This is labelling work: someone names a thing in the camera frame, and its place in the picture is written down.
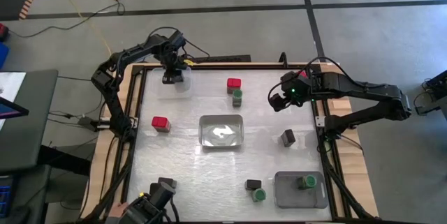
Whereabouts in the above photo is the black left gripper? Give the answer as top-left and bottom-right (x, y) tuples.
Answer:
(159, 40), (188, 84)

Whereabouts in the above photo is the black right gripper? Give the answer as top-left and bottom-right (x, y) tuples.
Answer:
(268, 72), (314, 112)

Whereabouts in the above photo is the green-lid spice jar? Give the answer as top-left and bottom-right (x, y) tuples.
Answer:
(250, 187), (268, 203)
(296, 174), (318, 191)
(231, 89), (244, 108)

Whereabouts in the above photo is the clear plastic bin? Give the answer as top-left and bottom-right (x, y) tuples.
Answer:
(150, 66), (193, 100)

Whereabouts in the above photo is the white plastic bin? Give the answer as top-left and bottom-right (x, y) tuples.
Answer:
(198, 114), (245, 149)

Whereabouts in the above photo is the grey translucent plastic bin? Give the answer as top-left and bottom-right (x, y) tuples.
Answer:
(273, 170), (329, 210)

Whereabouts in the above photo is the white glossy table mat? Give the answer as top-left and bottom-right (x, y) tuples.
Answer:
(124, 67), (332, 222)

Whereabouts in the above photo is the person's hand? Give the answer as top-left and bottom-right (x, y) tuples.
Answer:
(106, 201), (130, 220)

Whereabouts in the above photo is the grey side table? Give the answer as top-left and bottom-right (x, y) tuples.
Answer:
(0, 69), (59, 174)

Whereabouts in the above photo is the white paper sheet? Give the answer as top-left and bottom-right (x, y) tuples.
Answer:
(0, 72), (27, 130)

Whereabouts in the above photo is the dark tablet screen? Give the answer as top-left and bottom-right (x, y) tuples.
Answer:
(0, 96), (30, 120)

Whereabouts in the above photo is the blue floor object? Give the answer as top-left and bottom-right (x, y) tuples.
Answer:
(0, 42), (10, 70)

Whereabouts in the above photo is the red floor object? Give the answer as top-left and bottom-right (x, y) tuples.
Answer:
(0, 22), (10, 43)

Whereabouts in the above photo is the small screen panel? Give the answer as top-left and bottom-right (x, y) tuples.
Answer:
(0, 185), (11, 218)

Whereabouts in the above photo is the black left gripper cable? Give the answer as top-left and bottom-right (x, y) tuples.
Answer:
(146, 26), (212, 59)

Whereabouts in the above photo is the black aluminium table frame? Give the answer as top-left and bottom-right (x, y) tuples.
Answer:
(78, 61), (376, 224)

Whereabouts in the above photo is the long yellow floor cable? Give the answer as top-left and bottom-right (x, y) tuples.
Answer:
(48, 0), (115, 57)

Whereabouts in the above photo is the black floor cable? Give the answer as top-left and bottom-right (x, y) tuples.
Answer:
(6, 0), (126, 39)

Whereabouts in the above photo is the black equipment with cables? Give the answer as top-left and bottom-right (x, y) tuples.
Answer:
(413, 69), (447, 120)

